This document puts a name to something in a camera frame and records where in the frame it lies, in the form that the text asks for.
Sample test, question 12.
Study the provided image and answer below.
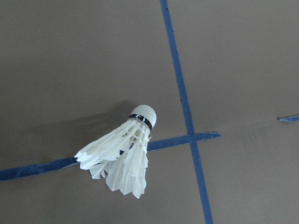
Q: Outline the white feather shuttlecock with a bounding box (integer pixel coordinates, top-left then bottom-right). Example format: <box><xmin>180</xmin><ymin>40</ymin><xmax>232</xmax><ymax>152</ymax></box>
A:
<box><xmin>74</xmin><ymin>105</ymin><xmax>157</xmax><ymax>199</ymax></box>

